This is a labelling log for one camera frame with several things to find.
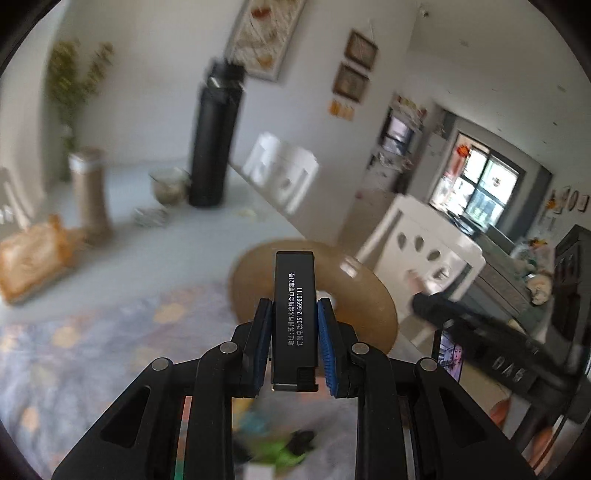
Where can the window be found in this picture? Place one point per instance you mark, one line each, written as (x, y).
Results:
(480, 184)

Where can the small brown framed picture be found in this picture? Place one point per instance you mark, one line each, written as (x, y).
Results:
(351, 82)
(361, 50)

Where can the cluttered cabinet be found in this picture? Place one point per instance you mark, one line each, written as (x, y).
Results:
(397, 143)

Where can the black rectangular box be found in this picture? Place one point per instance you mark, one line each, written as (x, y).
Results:
(295, 300)

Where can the small lit screen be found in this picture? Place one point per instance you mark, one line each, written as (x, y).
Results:
(451, 356)

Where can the person's right hand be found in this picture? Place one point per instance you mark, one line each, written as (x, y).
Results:
(542, 443)

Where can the brown woven basket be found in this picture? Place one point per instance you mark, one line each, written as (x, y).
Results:
(360, 286)

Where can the beige canister with white lid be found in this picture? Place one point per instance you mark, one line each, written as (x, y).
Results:
(92, 194)

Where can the black thermos flask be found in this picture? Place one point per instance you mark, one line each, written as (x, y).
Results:
(210, 138)

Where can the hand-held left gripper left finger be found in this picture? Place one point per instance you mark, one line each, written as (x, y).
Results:
(264, 341)

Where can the orange wall sticker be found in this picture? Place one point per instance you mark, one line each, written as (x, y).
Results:
(341, 110)

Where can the green toy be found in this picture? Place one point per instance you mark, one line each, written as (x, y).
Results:
(281, 450)

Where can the metal bowl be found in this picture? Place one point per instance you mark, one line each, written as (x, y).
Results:
(170, 187)

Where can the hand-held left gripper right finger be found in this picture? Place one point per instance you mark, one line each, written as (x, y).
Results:
(327, 341)

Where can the grey green sofa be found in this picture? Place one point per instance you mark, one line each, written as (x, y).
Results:
(503, 277)

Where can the orange tissue pack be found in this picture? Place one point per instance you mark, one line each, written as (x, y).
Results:
(32, 258)

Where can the dark cabinet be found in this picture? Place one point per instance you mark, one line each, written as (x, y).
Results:
(572, 277)

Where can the green plant in vase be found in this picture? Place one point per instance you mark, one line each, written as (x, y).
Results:
(76, 78)

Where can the blue patterned tablecloth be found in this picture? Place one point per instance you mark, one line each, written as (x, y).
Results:
(115, 332)

